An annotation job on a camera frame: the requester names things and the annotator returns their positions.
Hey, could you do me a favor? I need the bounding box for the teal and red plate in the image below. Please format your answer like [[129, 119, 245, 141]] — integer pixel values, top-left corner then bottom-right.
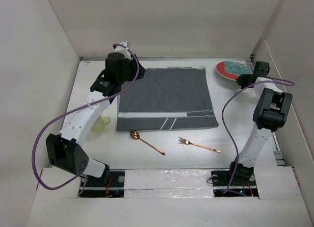
[[216, 61, 252, 81]]

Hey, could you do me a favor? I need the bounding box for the grey cloth placemat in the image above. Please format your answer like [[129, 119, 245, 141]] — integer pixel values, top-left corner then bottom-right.
[[116, 68, 219, 132]]

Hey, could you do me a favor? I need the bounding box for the pale yellow mug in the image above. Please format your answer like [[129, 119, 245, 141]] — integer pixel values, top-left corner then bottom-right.
[[91, 115, 111, 133]]

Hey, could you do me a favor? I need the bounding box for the copper spoon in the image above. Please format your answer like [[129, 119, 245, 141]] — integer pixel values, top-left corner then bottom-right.
[[130, 130, 165, 155]]

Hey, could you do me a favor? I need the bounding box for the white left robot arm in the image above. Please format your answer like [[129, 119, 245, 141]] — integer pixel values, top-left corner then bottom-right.
[[46, 42, 145, 186]]

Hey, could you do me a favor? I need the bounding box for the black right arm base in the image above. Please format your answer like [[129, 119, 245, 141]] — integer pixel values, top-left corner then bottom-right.
[[207, 170, 259, 198]]

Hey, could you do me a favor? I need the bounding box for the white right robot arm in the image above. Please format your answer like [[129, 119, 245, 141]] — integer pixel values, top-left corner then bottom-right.
[[227, 61, 293, 185]]

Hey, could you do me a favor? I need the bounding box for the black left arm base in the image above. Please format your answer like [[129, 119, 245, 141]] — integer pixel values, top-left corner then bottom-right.
[[78, 170, 125, 198]]

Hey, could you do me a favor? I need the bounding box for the copper fork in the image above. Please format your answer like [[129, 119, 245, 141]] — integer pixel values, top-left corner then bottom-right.
[[179, 137, 221, 153]]

